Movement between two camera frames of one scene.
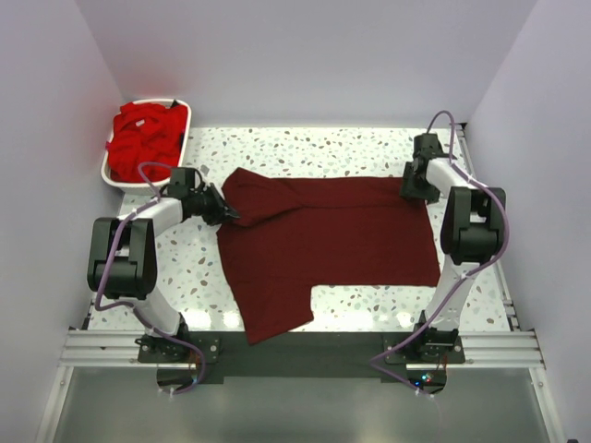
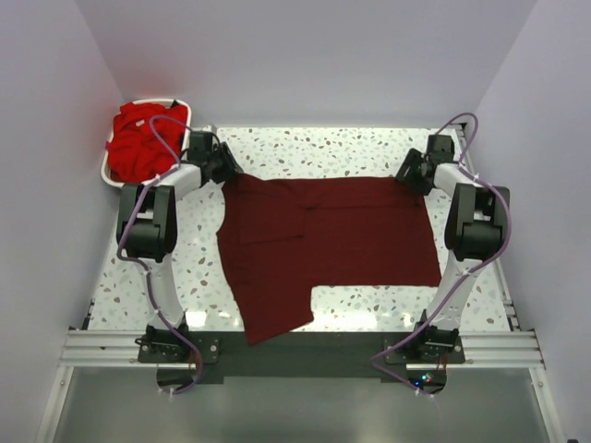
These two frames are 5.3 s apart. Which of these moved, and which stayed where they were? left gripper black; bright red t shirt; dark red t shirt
Moved: left gripper black
Stayed: bright red t shirt; dark red t shirt
